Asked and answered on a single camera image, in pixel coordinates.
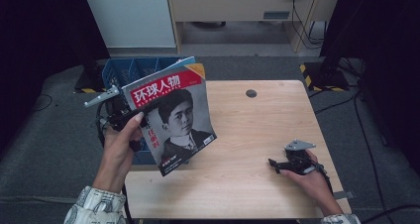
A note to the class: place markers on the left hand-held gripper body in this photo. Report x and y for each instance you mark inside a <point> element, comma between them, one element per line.
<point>114,113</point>

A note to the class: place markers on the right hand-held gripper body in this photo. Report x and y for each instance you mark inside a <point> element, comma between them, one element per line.
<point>298,161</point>

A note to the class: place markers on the magazine with portrait cover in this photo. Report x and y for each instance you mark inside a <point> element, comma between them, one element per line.
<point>178,125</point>

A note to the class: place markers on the blue plastic file rack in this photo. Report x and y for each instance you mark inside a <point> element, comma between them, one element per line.
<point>125,70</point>

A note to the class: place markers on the person's right hand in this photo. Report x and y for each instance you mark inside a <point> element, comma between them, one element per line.
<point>313,184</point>

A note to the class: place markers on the person's left hand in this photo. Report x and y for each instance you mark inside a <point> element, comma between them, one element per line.
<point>117,154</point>

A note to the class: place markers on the black stand with striped base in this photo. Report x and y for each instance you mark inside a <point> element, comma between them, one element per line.
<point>89,82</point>
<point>325,75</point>

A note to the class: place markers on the grey tape piece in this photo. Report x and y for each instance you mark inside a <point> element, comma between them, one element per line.
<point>343,195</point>

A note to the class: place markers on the dark round table grommet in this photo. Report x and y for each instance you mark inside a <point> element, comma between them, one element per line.
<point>251,93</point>

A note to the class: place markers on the white cabinet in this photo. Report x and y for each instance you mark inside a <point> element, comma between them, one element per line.
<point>132,16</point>

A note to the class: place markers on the dark curtain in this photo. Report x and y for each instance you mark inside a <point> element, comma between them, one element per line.
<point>39,35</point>
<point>389,52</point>

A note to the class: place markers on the light wooden desk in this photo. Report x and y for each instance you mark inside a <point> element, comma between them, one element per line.
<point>231,6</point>

